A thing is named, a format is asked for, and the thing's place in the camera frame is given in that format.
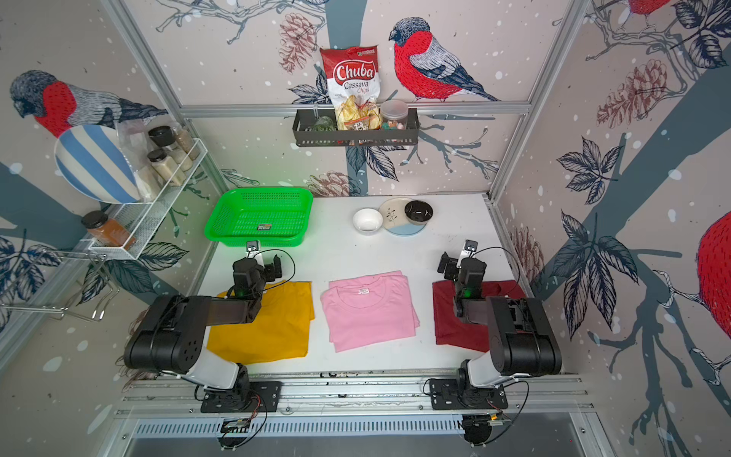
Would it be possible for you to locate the yellow t-shirt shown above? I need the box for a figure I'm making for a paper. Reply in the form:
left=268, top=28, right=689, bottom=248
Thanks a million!
left=207, top=282, right=315, bottom=366

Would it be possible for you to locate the green plastic basket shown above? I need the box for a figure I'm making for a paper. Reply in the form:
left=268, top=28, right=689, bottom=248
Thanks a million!
left=205, top=188, right=314, bottom=248

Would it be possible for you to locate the pink t-shirt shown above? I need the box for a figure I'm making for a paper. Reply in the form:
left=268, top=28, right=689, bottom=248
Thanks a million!
left=320, top=272, right=420, bottom=352

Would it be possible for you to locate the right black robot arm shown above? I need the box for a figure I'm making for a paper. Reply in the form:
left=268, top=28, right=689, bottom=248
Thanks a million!
left=433, top=251, right=563, bottom=391

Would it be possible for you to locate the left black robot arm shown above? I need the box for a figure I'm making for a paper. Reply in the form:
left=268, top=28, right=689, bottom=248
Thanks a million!
left=123, top=254, right=283, bottom=391

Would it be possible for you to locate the dark red folded t-shirt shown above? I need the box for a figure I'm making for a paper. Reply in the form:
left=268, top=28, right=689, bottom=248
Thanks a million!
left=432, top=280, right=527, bottom=352

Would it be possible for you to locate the black bowl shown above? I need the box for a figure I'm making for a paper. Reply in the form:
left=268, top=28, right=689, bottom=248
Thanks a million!
left=404, top=200, right=434, bottom=226

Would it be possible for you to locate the beige and blue plate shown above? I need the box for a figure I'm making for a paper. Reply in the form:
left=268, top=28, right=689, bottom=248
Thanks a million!
left=379, top=197, right=426, bottom=236

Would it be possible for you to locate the small white bowl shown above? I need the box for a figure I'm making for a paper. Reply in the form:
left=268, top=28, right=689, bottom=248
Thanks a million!
left=352, top=208, right=384, bottom=235

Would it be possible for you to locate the black lid spice jar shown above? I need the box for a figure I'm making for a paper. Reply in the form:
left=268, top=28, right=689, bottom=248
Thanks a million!
left=148, top=126, right=193, bottom=171
left=147, top=149, right=185, bottom=187

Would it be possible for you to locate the orange spice jar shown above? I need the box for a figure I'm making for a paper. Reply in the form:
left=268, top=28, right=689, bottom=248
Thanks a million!
left=81, top=211, right=136, bottom=249

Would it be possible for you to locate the green glass jar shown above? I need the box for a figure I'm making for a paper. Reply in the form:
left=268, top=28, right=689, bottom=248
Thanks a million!
left=310, top=115, right=338, bottom=133

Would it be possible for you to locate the clear lidded candy jar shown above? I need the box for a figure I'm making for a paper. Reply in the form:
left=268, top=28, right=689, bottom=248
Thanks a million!
left=380, top=100, right=409, bottom=131

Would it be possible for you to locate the blue striped plate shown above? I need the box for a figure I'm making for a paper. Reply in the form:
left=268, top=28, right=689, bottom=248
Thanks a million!
left=54, top=125, right=141, bottom=204

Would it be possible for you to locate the Chuba cassava chips bag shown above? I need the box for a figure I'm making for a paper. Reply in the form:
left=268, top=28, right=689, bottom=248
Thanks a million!
left=320, top=47, right=382, bottom=131

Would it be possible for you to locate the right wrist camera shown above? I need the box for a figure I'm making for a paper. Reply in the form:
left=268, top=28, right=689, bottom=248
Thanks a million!
left=463, top=239, right=478, bottom=256

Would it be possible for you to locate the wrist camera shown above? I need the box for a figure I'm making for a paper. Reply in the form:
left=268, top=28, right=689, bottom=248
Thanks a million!
left=463, top=239, right=478, bottom=256
left=246, top=241, right=260, bottom=254

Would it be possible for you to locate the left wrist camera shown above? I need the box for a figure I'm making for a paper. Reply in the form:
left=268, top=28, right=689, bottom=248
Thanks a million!
left=246, top=241, right=260, bottom=254

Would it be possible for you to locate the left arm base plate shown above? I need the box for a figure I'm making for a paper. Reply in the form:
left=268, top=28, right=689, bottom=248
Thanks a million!
left=201, top=381, right=283, bottom=414

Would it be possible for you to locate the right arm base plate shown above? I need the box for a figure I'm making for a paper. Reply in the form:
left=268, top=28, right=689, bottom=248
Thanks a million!
left=424, top=378, right=508, bottom=411

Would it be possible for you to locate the white wire wall rack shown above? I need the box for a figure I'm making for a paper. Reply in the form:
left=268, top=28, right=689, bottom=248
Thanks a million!
left=82, top=138, right=209, bottom=261

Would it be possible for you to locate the chrome wire hanger rack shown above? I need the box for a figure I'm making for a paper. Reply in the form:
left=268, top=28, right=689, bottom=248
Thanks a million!
left=1, top=247, right=121, bottom=323

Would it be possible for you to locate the black wall shelf basket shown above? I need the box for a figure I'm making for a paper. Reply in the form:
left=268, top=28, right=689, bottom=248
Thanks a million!
left=292, top=108, right=420, bottom=147

